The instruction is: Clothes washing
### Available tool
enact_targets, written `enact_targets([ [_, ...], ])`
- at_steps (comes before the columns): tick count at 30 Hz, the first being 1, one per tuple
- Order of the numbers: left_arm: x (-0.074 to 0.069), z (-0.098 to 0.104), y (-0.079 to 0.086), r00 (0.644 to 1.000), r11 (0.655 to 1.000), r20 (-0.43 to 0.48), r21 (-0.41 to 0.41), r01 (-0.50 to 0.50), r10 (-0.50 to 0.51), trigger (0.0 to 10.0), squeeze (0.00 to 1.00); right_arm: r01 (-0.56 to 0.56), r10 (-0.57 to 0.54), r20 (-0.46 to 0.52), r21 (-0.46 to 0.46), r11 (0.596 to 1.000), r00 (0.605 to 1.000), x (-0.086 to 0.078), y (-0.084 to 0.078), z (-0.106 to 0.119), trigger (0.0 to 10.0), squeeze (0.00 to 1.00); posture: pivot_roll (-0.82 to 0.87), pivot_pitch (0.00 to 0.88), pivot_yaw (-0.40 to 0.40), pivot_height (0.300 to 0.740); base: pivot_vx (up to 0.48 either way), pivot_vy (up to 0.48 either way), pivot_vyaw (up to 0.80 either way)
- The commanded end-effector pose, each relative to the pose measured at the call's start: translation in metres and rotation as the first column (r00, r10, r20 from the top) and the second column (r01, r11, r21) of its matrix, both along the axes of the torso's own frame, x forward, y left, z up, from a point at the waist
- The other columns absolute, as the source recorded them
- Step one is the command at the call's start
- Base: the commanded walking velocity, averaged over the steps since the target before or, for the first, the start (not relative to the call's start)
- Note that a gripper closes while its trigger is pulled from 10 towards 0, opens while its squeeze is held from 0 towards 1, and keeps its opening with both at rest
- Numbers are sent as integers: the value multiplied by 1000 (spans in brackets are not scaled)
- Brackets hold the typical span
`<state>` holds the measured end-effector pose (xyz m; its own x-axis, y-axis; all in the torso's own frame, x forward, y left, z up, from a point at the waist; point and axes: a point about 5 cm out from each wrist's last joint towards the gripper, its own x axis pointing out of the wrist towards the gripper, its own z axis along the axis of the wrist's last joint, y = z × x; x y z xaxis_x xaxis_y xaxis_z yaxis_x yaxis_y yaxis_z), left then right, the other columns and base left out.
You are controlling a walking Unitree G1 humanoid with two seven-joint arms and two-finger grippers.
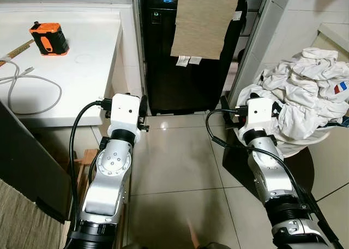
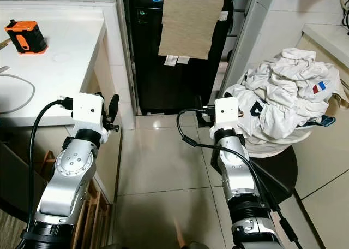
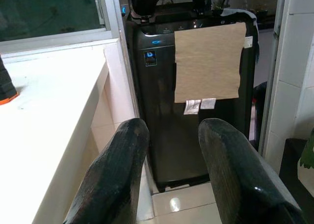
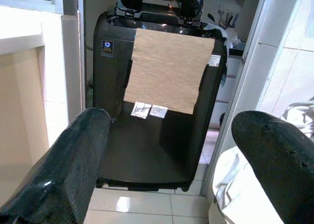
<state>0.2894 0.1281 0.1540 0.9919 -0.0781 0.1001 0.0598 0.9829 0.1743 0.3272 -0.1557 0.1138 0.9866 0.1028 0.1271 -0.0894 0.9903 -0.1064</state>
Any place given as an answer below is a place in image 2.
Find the white clothes pile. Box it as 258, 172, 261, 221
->
224, 47, 345, 138

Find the black round stool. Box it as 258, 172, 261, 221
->
204, 143, 298, 199

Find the white counter ledge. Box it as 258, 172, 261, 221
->
302, 22, 349, 64

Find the beige cloth with white labels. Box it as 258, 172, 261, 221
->
158, 0, 225, 66

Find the wooden rack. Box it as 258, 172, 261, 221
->
74, 151, 113, 249

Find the orange and black device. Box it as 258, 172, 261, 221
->
4, 20, 48, 55

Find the black panel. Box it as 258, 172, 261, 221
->
0, 143, 42, 218

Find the woven beige rug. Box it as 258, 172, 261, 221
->
0, 208, 33, 249

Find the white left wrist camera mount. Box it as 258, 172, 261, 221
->
73, 93, 108, 138

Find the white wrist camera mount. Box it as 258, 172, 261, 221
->
214, 97, 244, 131
73, 93, 108, 138

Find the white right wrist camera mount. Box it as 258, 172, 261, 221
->
214, 97, 244, 131

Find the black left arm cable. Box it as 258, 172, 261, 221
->
27, 98, 74, 244

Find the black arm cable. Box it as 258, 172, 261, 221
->
176, 104, 303, 249
27, 98, 74, 244

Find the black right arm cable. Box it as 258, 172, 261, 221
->
176, 104, 303, 249

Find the aluminium door frame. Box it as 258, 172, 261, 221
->
218, 0, 271, 92

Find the grey cable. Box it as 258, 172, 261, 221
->
0, 65, 37, 114

